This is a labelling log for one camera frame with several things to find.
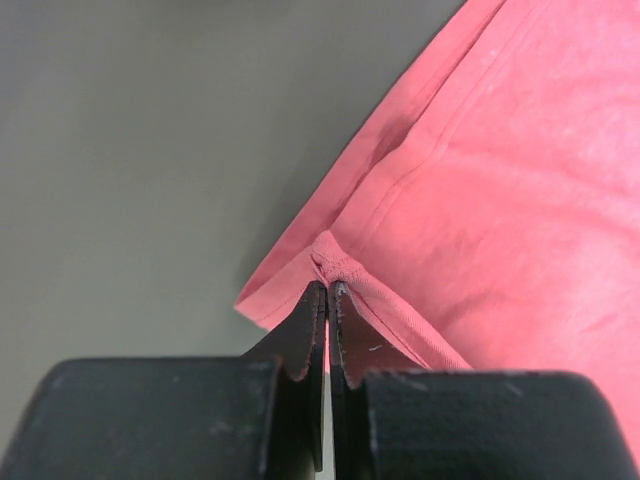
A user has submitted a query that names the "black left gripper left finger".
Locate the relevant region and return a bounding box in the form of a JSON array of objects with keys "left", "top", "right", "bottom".
[{"left": 242, "top": 281, "right": 325, "bottom": 473}]

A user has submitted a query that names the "salmon pink t-shirt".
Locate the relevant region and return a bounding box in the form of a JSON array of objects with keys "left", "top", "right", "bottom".
[{"left": 235, "top": 1, "right": 639, "bottom": 451}]

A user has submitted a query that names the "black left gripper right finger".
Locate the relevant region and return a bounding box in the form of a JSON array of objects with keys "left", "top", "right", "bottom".
[{"left": 328, "top": 282, "right": 422, "bottom": 479}]

